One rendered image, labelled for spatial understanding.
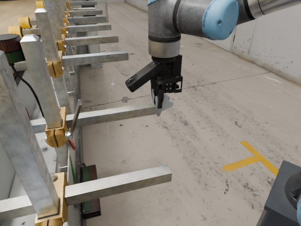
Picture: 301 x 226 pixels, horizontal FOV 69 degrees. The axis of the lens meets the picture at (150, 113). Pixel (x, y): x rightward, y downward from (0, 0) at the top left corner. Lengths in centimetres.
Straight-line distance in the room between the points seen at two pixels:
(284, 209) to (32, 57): 84
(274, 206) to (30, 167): 72
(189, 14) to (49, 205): 48
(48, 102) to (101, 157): 122
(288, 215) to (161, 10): 70
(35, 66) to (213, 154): 152
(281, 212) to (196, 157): 103
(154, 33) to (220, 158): 137
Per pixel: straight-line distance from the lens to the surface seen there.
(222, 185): 165
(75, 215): 66
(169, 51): 61
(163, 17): 58
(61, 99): 90
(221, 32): 54
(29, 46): 57
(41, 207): 48
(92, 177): 73
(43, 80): 59
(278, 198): 89
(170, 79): 66
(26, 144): 37
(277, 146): 211
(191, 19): 54
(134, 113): 71
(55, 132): 64
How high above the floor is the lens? 124
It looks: 34 degrees down
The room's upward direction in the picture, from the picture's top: straight up
